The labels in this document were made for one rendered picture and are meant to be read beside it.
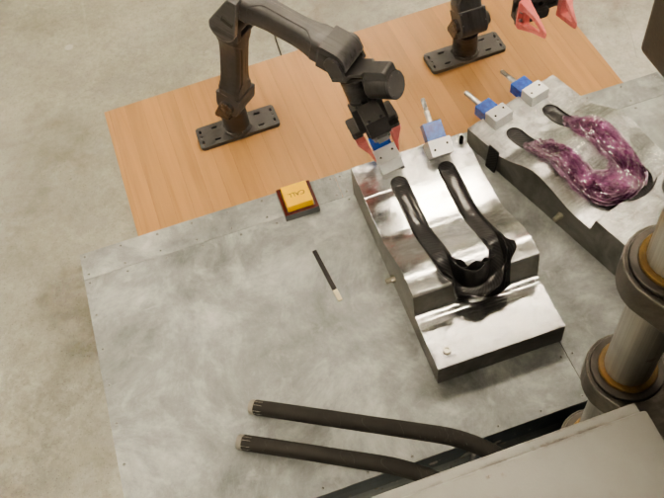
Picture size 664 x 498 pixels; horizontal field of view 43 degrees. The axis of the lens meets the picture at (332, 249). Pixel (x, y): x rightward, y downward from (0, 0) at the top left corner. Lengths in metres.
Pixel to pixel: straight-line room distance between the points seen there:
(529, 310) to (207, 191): 0.79
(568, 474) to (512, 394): 0.77
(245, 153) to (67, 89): 1.64
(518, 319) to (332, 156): 0.61
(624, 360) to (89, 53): 2.93
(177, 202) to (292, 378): 0.54
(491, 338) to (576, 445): 0.75
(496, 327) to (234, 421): 0.53
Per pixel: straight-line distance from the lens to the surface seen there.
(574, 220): 1.79
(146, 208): 1.97
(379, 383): 1.64
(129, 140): 2.12
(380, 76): 1.61
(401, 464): 1.50
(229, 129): 2.03
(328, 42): 1.63
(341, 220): 1.85
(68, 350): 2.80
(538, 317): 1.65
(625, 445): 0.90
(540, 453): 0.88
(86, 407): 2.69
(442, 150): 1.80
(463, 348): 1.61
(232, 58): 1.83
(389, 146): 1.77
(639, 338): 1.02
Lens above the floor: 2.29
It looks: 56 degrees down
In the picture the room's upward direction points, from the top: 10 degrees counter-clockwise
